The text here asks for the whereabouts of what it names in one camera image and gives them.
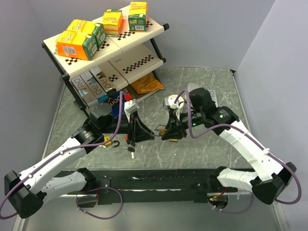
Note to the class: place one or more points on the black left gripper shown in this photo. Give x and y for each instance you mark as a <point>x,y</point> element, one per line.
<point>139,132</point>

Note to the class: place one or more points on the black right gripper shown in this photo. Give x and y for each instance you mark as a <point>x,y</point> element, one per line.
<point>174,130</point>

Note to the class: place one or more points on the long shackle brass padlock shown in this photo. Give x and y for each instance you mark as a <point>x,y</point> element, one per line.
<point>159,131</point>

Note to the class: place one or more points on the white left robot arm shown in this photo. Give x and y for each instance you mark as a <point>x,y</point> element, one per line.
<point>30,189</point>

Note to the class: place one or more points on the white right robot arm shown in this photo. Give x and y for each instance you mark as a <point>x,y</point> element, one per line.
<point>198,115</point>

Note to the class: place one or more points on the black head key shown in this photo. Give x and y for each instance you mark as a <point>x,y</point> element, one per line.
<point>131,150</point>

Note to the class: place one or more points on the yellow padlock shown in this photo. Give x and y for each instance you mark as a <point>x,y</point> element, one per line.
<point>113,143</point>

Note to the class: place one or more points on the blue Doritos bag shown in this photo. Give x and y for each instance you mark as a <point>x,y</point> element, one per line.
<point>114,101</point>

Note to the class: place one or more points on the orange honey dijon bag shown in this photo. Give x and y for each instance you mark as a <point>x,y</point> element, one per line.
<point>146,84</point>

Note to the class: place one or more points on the teal white RIO box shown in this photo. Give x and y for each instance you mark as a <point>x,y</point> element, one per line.
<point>214,96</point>

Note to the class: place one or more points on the middle RIO box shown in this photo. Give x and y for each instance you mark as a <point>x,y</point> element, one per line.
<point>94,86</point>

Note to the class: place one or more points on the right RIO box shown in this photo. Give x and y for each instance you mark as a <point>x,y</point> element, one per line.
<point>103,80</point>

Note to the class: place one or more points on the beige two tier shelf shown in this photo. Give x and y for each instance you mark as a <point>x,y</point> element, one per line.
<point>125,59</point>

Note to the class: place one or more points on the front orange sponge box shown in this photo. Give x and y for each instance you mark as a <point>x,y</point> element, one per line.
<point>76,45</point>

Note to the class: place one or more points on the green yellow sponge box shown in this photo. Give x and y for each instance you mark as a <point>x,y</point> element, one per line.
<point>137,17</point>

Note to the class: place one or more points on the yellow orange sponge pack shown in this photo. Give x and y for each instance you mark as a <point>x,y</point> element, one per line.
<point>112,22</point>

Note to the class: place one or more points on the rear yellow sponge box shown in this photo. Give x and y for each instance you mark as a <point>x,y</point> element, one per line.
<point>89,27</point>

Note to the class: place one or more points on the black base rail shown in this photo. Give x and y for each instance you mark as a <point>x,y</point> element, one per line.
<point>154,185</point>

